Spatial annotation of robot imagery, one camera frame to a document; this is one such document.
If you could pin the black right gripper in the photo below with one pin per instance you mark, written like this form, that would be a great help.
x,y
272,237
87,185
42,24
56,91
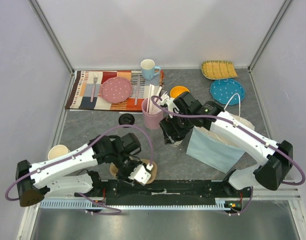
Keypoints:
x,y
171,132

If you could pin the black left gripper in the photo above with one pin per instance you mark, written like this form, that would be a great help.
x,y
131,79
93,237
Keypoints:
x,y
124,176

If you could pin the white paper coffee cup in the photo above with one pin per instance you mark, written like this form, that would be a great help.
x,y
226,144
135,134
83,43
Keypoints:
x,y
176,144

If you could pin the brown cardboard cup carrier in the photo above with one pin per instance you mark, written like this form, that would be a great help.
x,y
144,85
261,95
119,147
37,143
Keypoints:
x,y
153,171

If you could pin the light blue paper bag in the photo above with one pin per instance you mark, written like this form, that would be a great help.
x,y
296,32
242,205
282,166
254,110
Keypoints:
x,y
213,149

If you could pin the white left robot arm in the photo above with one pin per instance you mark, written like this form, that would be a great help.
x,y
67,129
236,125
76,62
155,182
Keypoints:
x,y
35,181

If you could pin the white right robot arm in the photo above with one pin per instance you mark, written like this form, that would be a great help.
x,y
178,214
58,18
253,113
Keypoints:
x,y
273,159

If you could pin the pink straw holder cup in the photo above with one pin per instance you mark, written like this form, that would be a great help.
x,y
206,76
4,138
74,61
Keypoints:
x,y
151,121

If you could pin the orange bowl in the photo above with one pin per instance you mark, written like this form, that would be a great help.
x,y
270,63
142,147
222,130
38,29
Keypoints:
x,y
177,91

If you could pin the grey table knife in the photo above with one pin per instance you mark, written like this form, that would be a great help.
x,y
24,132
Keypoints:
x,y
137,90

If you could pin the blue polka dot plate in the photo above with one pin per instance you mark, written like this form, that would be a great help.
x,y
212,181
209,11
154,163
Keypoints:
x,y
227,91

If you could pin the light blue mug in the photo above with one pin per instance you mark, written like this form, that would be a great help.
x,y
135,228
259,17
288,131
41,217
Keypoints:
x,y
149,69

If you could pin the yellow woven tray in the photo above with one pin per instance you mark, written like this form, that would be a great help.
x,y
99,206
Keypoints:
x,y
218,69

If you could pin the pink polka dot plate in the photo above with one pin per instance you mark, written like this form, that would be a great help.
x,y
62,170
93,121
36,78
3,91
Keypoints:
x,y
116,90

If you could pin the colourful striped placemat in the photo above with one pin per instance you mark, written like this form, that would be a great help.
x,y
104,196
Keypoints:
x,y
86,90

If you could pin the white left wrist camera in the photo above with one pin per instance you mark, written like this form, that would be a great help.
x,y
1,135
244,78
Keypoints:
x,y
142,173

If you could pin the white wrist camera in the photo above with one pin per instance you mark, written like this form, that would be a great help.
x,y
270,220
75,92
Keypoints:
x,y
168,103
142,173

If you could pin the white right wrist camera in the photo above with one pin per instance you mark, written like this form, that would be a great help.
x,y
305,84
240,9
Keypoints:
x,y
168,103

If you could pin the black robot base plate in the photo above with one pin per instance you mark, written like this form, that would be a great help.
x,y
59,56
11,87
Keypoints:
x,y
170,193

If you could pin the silver fork pink handle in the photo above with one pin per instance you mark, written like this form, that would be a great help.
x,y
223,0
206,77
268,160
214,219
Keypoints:
x,y
95,80

